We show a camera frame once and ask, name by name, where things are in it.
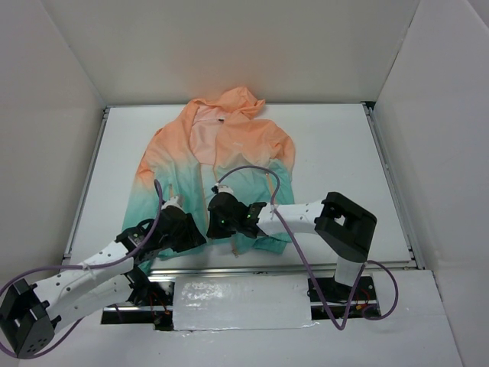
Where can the right aluminium table rail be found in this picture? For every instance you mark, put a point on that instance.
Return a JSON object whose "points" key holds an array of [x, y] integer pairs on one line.
{"points": [[402, 212]]}

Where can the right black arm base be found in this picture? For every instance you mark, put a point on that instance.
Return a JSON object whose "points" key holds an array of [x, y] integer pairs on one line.
{"points": [[336, 295]]}

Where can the aluminium table rail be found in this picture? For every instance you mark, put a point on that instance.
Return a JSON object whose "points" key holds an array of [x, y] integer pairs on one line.
{"points": [[79, 210], [402, 212], [410, 265]]}

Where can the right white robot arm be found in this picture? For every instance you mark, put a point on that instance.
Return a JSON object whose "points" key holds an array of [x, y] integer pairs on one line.
{"points": [[345, 226]]}

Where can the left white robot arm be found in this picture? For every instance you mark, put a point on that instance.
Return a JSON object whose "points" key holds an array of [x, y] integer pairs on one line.
{"points": [[32, 314]]}

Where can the left aluminium table rail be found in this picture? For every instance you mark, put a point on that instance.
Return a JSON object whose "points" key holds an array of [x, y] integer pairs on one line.
{"points": [[79, 210]]}

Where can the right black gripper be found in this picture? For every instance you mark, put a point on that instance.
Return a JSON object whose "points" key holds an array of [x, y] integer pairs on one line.
{"points": [[214, 220]]}

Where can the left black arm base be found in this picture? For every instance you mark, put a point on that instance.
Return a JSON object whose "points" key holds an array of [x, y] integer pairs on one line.
{"points": [[145, 293]]}

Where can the orange and teal hooded jacket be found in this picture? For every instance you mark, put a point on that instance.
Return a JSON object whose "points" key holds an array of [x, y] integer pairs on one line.
{"points": [[210, 140]]}

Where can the white foil-taped cover panel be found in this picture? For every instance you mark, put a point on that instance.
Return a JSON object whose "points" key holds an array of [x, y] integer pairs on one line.
{"points": [[256, 302]]}

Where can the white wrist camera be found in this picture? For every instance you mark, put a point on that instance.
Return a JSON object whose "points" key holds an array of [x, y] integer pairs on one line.
{"points": [[221, 188], [176, 201]]}

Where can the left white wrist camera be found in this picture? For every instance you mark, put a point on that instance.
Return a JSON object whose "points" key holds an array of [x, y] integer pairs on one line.
{"points": [[176, 201]]}

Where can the front aluminium table rail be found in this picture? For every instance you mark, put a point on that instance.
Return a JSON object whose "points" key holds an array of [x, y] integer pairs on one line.
{"points": [[410, 265]]}

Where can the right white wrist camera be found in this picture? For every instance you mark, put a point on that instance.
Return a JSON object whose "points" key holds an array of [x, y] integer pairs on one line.
{"points": [[221, 188]]}

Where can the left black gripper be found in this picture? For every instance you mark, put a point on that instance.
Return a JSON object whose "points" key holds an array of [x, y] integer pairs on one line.
{"points": [[189, 235]]}

